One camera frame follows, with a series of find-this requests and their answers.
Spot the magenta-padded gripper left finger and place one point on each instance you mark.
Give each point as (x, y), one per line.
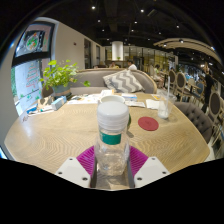
(74, 171)

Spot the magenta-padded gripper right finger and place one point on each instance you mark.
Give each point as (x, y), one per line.
(151, 170)

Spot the clear bottle with white cap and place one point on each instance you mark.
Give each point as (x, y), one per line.
(112, 150)

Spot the flat round red coaster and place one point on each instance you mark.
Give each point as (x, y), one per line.
(148, 123)

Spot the clear plastic lidded cup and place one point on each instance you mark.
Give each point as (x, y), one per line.
(165, 108)

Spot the white paper napkin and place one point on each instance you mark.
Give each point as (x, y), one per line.
(152, 104)

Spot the grey tufted armchair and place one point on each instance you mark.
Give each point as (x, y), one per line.
(195, 118)

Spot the white paper sheet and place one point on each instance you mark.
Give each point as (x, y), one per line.
(136, 104)

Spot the light blue tissue pack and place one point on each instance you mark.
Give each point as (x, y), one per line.
(58, 102)

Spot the flat white orange box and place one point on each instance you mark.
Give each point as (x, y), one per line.
(85, 99)

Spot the yellow printed card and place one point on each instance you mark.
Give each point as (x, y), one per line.
(156, 97)

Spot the wooden stand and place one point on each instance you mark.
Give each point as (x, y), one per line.
(42, 104)

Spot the small blue white box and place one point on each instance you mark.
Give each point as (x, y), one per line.
(129, 97)

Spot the white drinking straw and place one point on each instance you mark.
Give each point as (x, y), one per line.
(168, 85)

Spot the group of dining chairs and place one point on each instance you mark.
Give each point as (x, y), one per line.
(181, 83)

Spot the grey white chevron pillow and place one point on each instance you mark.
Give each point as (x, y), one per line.
(123, 81)

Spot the grey curved sofa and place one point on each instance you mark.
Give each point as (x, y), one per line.
(91, 78)

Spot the person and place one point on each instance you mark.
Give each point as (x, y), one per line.
(114, 65)
(132, 66)
(209, 85)
(157, 75)

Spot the green potted plant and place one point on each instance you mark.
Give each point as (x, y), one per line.
(60, 76)

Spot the white round column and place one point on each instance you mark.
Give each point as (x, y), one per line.
(117, 50)

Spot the group of ceiling lights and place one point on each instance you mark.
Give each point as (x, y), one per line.
(141, 10)

